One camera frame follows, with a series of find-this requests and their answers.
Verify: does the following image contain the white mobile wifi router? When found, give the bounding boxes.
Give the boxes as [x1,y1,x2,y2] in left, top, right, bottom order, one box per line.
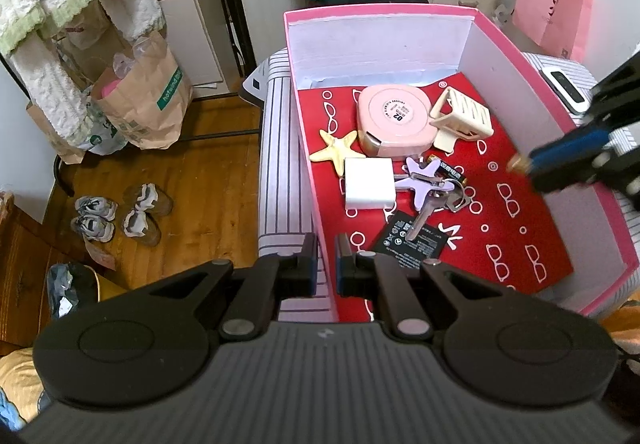
[540,66,590,115]

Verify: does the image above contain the pair of brown slippers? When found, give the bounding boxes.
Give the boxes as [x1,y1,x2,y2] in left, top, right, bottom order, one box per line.
[119,183,174,247]

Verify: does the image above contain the pink round tape measure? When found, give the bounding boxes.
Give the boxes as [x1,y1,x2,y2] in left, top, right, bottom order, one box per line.
[357,84,437,159]

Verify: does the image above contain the pink paper shopping bag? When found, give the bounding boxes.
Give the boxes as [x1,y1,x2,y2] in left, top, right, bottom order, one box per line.
[513,0,593,62]

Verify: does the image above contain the pink cardboard storage box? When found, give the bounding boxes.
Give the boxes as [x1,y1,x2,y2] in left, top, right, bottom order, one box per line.
[283,4,639,317]

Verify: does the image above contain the red patterned paper liner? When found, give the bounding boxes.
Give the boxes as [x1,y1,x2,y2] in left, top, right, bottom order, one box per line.
[296,73,574,321]

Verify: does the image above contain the pair of grey sneakers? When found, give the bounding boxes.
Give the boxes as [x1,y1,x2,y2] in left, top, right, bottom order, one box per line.
[70,196,118,243]

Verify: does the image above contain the striped white tablecloth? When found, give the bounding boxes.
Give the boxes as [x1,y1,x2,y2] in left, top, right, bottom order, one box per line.
[238,48,339,325]

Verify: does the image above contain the black phone battery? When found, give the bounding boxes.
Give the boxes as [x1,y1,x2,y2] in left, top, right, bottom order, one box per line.
[372,211,449,269]

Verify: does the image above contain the white usb wall charger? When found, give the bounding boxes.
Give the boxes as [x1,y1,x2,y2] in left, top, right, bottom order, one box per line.
[344,158,396,211]

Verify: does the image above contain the black clothes rack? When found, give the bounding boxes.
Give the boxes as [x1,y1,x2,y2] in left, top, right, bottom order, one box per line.
[49,0,264,200]

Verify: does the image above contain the yellow starfish hair clip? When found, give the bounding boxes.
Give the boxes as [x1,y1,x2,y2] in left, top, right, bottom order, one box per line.
[308,130,364,177]

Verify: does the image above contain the silver keys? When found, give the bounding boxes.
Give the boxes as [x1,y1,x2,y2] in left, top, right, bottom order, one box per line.
[406,179,466,241]

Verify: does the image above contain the black gold aa battery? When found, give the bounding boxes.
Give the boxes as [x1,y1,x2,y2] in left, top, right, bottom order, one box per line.
[506,153,533,175]

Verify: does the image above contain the cream claw hair clip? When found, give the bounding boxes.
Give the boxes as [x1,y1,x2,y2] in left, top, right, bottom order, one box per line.
[430,86,494,153]

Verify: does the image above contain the brown paper shopping bag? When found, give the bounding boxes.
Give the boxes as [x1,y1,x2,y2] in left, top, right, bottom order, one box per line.
[91,31,192,150]

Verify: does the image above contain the purple starfish hair clip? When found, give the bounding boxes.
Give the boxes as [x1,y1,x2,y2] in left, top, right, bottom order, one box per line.
[394,158,454,212]

